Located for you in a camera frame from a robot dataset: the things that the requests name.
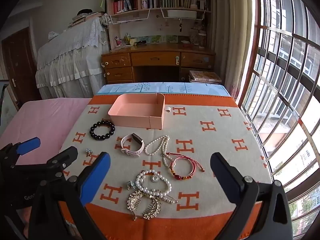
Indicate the wooden desk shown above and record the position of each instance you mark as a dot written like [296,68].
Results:
[155,57]

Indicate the row of shelf books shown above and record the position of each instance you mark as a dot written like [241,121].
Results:
[175,1]

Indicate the pile of books and papers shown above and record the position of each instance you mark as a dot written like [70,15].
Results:
[85,17]

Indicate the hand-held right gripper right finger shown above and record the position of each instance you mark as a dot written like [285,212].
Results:
[225,177]

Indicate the small flower earring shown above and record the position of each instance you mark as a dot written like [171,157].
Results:
[89,152]

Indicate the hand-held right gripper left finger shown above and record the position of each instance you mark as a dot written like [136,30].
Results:
[96,177]

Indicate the brown wooden door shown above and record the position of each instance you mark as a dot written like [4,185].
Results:
[17,65]

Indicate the glass jar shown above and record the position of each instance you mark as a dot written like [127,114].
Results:
[197,38]

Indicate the blue flower hair clip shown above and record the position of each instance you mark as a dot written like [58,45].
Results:
[130,185]

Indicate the metal window grille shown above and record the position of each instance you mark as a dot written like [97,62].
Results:
[287,80]

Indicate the stack of floor books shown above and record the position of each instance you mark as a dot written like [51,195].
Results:
[205,76]

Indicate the wooden bookshelf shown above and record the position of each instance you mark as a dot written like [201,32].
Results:
[160,27]

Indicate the pink storage box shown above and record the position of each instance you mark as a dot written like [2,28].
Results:
[150,120]

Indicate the pink smart watch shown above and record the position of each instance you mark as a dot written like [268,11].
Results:
[132,146]

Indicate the round pearl brooch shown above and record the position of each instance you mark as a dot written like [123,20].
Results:
[155,178]

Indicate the blue printed sheet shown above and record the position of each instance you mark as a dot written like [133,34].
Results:
[155,88]

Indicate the white lace piano cover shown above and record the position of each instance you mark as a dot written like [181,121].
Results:
[72,55]

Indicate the white plastic tray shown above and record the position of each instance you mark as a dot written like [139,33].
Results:
[182,13]

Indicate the gold pearl earring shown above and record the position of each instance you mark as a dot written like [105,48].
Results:
[170,200]

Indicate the beige curtain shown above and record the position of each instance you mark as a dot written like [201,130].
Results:
[230,35]

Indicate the pink bedsheet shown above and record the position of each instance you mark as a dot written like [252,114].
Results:
[45,120]

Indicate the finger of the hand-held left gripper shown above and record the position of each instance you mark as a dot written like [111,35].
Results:
[30,145]
[63,157]

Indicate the orange patterned blanket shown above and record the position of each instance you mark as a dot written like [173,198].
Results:
[212,142]

